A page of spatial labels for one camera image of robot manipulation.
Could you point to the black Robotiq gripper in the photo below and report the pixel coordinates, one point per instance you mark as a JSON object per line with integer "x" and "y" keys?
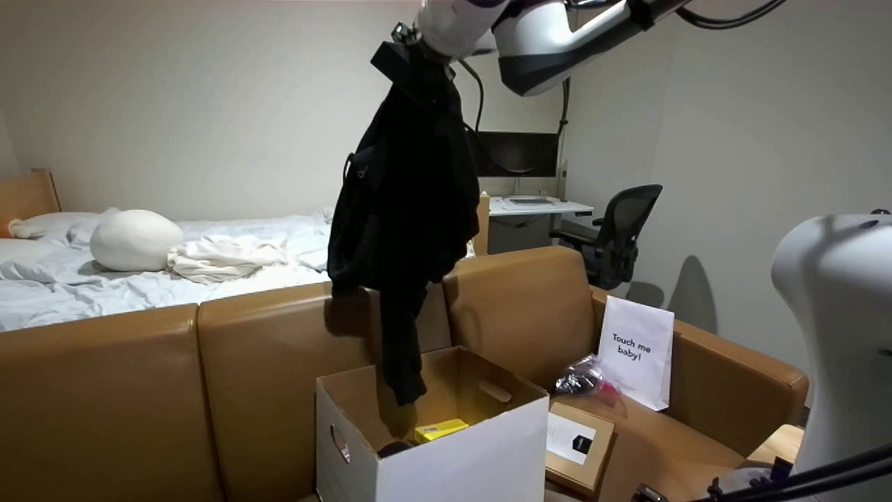
{"x": 400, "y": 48}

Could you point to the black hooded cloth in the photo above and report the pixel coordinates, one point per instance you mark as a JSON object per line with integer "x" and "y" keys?
{"x": 408, "y": 203}

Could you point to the clear plastic bag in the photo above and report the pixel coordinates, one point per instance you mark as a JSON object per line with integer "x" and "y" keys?
{"x": 582, "y": 378}

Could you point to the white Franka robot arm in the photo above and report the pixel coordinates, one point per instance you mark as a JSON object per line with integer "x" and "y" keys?
{"x": 836, "y": 325}

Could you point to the crumpled cream cloth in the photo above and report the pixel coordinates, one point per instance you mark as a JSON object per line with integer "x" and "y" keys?
{"x": 224, "y": 255}

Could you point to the white cardboard box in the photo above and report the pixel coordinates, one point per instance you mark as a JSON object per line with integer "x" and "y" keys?
{"x": 464, "y": 463}

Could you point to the small white tan box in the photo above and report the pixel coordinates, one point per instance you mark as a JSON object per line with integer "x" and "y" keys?
{"x": 578, "y": 446}

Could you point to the tan leather sofa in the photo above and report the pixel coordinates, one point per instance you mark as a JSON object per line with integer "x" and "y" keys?
{"x": 140, "y": 398}

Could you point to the white desk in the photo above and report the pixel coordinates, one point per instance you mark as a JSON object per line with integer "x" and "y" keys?
{"x": 515, "y": 226}

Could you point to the black office chair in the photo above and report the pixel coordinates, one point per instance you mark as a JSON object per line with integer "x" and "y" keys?
{"x": 616, "y": 232}

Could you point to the round white pillow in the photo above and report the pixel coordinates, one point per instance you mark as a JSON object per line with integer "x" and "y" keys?
{"x": 135, "y": 241}

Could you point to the yellow item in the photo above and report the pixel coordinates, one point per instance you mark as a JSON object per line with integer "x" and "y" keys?
{"x": 441, "y": 429}

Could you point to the white paper sign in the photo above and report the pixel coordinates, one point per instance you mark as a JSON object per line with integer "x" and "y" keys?
{"x": 639, "y": 348}

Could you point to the flat white pillow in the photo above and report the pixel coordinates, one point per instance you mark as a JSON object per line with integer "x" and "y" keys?
{"x": 50, "y": 223}

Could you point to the small black device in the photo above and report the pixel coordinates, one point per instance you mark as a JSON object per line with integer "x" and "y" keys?
{"x": 648, "y": 495}

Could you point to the light wooden side table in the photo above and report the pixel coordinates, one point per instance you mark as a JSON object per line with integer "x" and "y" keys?
{"x": 779, "y": 444}

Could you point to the wooden bed frame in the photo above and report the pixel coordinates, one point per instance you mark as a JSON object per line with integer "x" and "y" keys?
{"x": 27, "y": 195}

